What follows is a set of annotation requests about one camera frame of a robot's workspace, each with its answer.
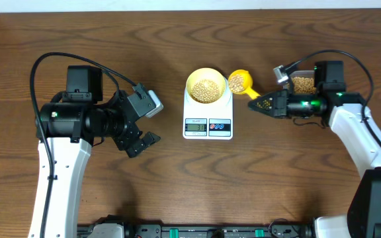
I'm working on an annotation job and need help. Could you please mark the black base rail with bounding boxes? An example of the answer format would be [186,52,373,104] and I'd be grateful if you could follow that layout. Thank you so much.
[77,215,316,238]

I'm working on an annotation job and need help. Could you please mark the clear plastic container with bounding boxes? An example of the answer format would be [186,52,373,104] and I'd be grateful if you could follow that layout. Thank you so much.
[287,70,316,95]

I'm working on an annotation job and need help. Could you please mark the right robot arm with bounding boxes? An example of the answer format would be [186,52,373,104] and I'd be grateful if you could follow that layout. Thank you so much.
[248,61,381,237]

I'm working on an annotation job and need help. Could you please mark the white digital kitchen scale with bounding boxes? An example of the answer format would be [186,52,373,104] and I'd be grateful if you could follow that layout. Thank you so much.
[183,78,233,140]

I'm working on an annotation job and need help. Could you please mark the yellow plastic bowl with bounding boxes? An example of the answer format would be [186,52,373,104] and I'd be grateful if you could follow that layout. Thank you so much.
[186,67,226,104]

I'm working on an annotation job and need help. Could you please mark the soybeans in scoop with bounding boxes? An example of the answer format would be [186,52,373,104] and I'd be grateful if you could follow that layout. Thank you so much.
[228,74,245,94]

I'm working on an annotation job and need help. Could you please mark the soybeans in container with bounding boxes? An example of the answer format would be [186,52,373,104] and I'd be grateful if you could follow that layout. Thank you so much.
[292,77,316,94]

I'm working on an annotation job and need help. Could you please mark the yellow measuring scoop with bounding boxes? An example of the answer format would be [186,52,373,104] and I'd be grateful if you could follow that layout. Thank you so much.
[228,69,260,100]

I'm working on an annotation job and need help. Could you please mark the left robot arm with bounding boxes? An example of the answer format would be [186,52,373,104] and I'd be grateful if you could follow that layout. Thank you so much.
[28,65,163,237]

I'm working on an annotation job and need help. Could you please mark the soybeans in bowl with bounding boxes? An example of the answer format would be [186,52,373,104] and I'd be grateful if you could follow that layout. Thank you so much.
[190,79,221,104]

